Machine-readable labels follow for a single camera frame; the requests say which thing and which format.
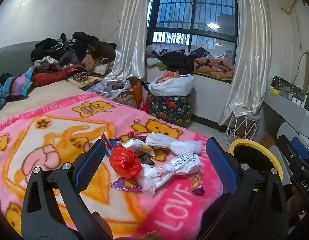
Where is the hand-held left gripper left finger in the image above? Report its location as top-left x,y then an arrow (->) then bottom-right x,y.
21,139 -> 114,240

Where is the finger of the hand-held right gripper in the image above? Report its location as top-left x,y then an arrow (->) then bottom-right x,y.
277,135 -> 299,165
291,137 -> 309,160

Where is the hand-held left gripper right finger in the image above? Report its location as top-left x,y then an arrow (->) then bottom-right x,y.
198,137 -> 290,240

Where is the yellow rimmed black trash bin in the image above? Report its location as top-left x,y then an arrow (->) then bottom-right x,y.
229,139 -> 285,193

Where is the purple snack packet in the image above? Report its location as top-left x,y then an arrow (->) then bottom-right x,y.
111,176 -> 142,193

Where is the orange cardboard box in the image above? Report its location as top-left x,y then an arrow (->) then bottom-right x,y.
259,130 -> 278,148

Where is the purple candy wrapper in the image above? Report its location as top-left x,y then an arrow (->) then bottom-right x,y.
189,172 -> 206,196

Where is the crumpled red plastic bag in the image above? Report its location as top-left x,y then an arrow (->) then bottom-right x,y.
109,146 -> 142,179

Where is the grey desk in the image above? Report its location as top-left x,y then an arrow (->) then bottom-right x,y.
265,89 -> 309,132

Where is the pink bear printed blanket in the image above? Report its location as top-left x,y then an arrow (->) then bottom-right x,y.
0,92 -> 223,240

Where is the white and yellow wrapper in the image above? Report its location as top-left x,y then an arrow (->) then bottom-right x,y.
123,139 -> 155,158

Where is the white rolled cloth bundle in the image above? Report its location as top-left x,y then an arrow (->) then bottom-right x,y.
145,132 -> 203,155

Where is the white printed plastic wrapper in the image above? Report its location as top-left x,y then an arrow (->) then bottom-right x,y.
142,152 -> 203,197

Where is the red cylindrical can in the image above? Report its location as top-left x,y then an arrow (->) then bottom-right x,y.
128,131 -> 152,141

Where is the black snack wrapper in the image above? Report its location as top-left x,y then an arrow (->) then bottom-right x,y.
139,154 -> 155,166

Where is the dark green bag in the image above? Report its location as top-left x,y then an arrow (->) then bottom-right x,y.
270,76 -> 306,97

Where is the floral tote bag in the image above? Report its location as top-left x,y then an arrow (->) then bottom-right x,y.
117,77 -> 150,111

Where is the dinosaur print laundry basket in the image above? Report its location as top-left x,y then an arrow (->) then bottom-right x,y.
148,85 -> 195,129

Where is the orange triangle pattern quilt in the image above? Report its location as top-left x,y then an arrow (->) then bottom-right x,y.
193,57 -> 235,79

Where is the cream satin curtain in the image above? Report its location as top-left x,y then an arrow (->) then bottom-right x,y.
104,0 -> 153,81
218,0 -> 273,126

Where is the pile of clothes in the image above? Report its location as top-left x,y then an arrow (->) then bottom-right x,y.
0,31 -> 118,100

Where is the black clothes heap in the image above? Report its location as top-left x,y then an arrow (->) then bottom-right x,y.
157,50 -> 195,72

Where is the grey bed headboard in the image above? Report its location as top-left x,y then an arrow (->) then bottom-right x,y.
0,41 -> 45,78

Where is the barred window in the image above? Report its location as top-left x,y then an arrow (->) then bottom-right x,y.
146,0 -> 239,53

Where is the white wire frame stool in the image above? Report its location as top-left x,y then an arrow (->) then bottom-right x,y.
224,116 -> 261,147

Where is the white cable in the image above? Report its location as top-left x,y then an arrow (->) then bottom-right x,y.
293,51 -> 309,85

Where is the white wall hose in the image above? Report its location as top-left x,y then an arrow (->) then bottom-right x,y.
280,0 -> 301,15

